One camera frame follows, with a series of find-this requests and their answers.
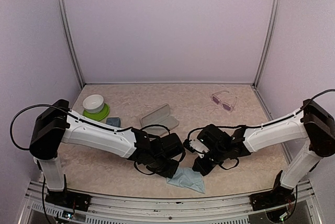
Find green plate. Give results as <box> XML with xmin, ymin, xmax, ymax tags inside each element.
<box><xmin>83</xmin><ymin>103</ymin><xmax>109</xmax><ymax>121</ymax></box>

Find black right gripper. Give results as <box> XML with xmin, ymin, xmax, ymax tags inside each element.
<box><xmin>192</xmin><ymin>145</ymin><xmax>228</xmax><ymax>176</ymax></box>

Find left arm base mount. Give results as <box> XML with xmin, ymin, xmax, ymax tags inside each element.
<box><xmin>45</xmin><ymin>175</ymin><xmax>92</xmax><ymax>212</ymax></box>

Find right aluminium corner post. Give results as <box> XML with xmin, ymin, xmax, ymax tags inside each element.
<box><xmin>252</xmin><ymin>0</ymin><xmax>285</xmax><ymax>88</ymax></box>

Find pink glasses case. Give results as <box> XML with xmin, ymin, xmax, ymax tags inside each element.
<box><xmin>139</xmin><ymin>104</ymin><xmax>179</xmax><ymax>136</ymax></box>

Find aluminium corner post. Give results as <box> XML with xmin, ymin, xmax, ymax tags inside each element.
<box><xmin>252</xmin><ymin>0</ymin><xmax>285</xmax><ymax>88</ymax></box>
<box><xmin>57</xmin><ymin>0</ymin><xmax>86</xmax><ymax>89</ymax></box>

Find left aluminium corner post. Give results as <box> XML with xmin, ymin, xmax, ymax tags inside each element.
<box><xmin>57</xmin><ymin>0</ymin><xmax>86</xmax><ymax>89</ymax></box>

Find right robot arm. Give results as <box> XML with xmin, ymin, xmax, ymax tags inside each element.
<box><xmin>189</xmin><ymin>99</ymin><xmax>334</xmax><ymax>205</ymax></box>

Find purple lens pink sunglasses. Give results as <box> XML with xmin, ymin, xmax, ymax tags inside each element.
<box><xmin>210</xmin><ymin>90</ymin><xmax>237</xmax><ymax>113</ymax></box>

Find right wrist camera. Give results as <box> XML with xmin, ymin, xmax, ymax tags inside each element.
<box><xmin>183</xmin><ymin>139</ymin><xmax>209</xmax><ymax>158</ymax></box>

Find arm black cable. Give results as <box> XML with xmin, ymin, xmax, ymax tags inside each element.
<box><xmin>187</xmin><ymin>89</ymin><xmax>335</xmax><ymax>143</ymax></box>
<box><xmin>9</xmin><ymin>104</ymin><xmax>171</xmax><ymax>151</ymax></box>

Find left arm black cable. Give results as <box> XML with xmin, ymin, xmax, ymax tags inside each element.
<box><xmin>9</xmin><ymin>104</ymin><xmax>171</xmax><ymax>151</ymax></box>

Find front aluminium rail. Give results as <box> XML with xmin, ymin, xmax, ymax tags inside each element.
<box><xmin>25</xmin><ymin>181</ymin><xmax>319</xmax><ymax>224</ymax></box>

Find light blue cloth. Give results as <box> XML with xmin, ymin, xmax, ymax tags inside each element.
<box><xmin>166</xmin><ymin>167</ymin><xmax>205</xmax><ymax>194</ymax></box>

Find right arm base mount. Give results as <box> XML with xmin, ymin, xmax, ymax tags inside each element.
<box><xmin>249</xmin><ymin>170</ymin><xmax>296</xmax><ymax>211</ymax></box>

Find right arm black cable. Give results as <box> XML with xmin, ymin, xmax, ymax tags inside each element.
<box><xmin>187</xmin><ymin>89</ymin><xmax>335</xmax><ymax>143</ymax></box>

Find grey-blue glasses case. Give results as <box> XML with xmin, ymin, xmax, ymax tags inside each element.
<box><xmin>106</xmin><ymin>117</ymin><xmax>121</xmax><ymax>128</ymax></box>

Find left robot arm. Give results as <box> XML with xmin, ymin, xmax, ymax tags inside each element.
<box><xmin>29</xmin><ymin>99</ymin><xmax>186</xmax><ymax>206</ymax></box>

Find white bowl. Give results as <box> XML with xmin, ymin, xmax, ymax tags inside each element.
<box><xmin>82</xmin><ymin>94</ymin><xmax>105</xmax><ymax>114</ymax></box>

